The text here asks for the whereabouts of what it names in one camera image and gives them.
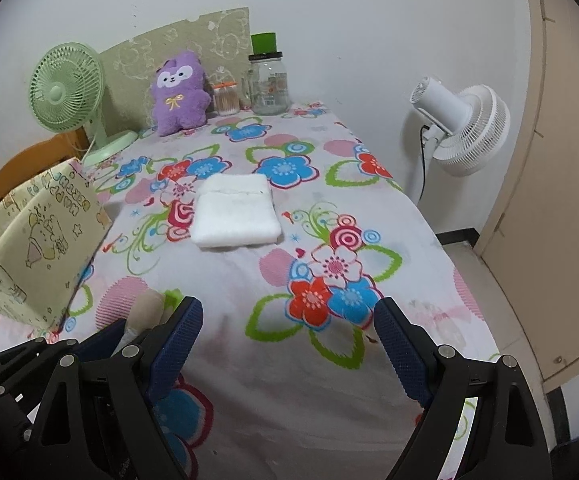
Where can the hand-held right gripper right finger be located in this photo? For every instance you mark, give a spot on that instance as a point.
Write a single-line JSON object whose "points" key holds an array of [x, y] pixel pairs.
{"points": [[399, 355]]}

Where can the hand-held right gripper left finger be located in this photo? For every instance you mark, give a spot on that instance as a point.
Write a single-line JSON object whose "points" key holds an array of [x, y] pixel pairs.
{"points": [[174, 355]]}

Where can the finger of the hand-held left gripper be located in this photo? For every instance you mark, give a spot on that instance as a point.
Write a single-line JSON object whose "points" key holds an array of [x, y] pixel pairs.
{"points": [[102, 340]]}

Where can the beige soft cloth roll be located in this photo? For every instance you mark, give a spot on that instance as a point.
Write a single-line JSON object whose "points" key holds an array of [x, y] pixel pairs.
{"points": [[144, 307]]}

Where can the yellow patterned storage box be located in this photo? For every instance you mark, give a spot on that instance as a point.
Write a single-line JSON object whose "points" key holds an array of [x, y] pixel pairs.
{"points": [[34, 240]]}

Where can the white towel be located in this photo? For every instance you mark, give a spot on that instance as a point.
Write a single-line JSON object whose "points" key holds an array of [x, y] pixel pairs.
{"points": [[234, 220]]}

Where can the floral tablecloth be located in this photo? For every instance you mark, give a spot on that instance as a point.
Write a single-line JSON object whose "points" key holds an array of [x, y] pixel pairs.
{"points": [[269, 270]]}

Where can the black baseboard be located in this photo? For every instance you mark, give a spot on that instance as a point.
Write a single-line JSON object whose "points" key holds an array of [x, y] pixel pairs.
{"points": [[459, 236]]}

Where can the white standing fan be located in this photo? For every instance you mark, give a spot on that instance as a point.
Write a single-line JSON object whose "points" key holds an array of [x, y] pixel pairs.
{"points": [[474, 130]]}

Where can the purple plush toy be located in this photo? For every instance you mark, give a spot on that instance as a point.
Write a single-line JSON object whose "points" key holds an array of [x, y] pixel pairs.
{"points": [[177, 105]]}

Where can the green desk fan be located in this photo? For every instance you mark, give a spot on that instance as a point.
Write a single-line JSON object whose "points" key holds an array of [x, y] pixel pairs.
{"points": [[62, 92]]}

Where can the cotton swab jar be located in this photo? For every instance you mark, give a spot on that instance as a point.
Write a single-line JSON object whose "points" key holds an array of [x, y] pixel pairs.
{"points": [[225, 102]]}

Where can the beige door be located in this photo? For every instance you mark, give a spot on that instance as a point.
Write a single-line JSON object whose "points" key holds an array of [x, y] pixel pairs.
{"points": [[569, 160]]}

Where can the glass mug jar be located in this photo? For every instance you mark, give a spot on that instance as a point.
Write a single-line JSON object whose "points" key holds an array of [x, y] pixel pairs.
{"points": [[269, 90]]}

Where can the green patterned board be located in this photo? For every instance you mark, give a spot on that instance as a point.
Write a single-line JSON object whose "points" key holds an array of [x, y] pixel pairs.
{"points": [[134, 60]]}

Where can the green plastic cup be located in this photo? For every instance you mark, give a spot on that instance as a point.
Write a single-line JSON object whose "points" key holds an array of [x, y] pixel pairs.
{"points": [[263, 44]]}

